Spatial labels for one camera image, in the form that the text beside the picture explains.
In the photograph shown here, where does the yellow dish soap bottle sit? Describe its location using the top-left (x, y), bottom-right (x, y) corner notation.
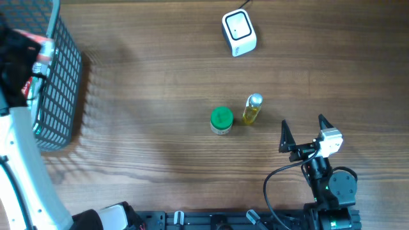
top-left (242, 93), bottom-right (263, 125)

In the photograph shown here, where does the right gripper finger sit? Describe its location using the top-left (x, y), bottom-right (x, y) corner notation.
top-left (279, 119), bottom-right (296, 153)
top-left (318, 114), bottom-right (334, 130)

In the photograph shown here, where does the green lid white jar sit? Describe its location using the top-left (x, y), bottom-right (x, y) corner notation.
top-left (210, 107), bottom-right (234, 135)

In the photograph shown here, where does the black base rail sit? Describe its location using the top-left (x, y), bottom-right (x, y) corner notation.
top-left (134, 209), bottom-right (362, 230)

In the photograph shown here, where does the dark grey plastic basket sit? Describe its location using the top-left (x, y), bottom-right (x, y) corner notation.
top-left (1, 0), bottom-right (82, 151)

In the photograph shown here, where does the red white tissue pack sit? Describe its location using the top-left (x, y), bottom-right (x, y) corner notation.
top-left (15, 29), bottom-right (56, 65)

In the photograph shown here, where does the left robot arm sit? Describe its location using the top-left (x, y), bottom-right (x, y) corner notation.
top-left (1, 26), bottom-right (144, 229)

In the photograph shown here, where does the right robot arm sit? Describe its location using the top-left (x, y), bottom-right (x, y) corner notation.
top-left (279, 114), bottom-right (362, 229)

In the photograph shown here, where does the white barcode scanner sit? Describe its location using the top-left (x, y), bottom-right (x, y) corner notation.
top-left (222, 9), bottom-right (257, 57)

